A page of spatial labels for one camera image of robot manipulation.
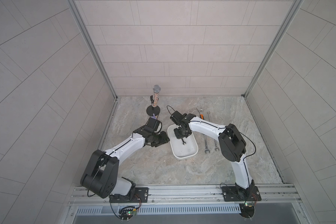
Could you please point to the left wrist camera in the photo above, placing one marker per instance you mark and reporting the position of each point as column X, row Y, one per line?
column 152, row 125

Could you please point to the white storage box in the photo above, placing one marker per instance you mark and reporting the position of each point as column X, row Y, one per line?
column 182, row 148

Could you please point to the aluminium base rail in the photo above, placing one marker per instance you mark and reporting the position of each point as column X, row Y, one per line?
column 182, row 199

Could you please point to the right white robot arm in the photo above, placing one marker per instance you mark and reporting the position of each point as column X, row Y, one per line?
column 232, row 144

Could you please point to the left green circuit board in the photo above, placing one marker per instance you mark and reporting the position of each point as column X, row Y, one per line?
column 127, row 213

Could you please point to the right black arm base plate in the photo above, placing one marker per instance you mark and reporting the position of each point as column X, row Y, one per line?
column 238, row 194

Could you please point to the green circuit board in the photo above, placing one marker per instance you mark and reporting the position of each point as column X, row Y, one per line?
column 247, row 211
column 127, row 213

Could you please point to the orange handled adjustable wrench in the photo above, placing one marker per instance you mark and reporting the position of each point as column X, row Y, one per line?
column 200, row 110

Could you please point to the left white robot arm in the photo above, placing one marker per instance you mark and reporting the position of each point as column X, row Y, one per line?
column 101, row 173

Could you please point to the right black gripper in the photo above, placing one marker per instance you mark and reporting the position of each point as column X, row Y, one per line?
column 178, row 135

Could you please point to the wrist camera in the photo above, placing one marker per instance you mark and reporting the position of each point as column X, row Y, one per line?
column 181, row 119
column 152, row 125

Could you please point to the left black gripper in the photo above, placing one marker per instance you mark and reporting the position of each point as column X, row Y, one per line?
column 163, row 139

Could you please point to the long silver wrench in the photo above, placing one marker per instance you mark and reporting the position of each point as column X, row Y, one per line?
column 207, row 150

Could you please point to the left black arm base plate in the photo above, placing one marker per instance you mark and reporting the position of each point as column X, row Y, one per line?
column 135, row 195

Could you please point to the right green circuit board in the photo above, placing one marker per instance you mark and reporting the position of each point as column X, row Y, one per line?
column 247, row 211

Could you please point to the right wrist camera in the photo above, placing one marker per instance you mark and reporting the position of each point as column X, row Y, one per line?
column 181, row 119

